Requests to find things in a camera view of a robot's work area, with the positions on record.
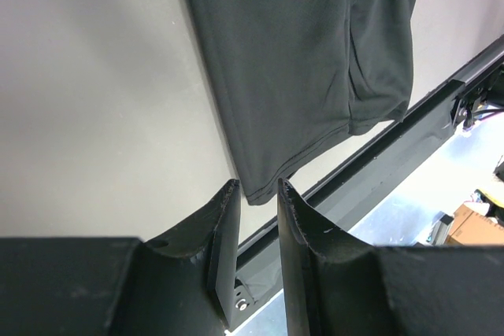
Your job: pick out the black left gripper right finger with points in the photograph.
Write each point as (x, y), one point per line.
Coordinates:
(332, 283)

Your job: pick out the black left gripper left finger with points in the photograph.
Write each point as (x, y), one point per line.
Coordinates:
(182, 281)

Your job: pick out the black t shirt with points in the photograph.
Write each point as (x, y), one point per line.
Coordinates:
(294, 78)

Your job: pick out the brown cardboard box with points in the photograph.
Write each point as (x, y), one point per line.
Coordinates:
(472, 229)

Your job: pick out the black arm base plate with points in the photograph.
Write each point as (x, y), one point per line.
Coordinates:
(351, 191)

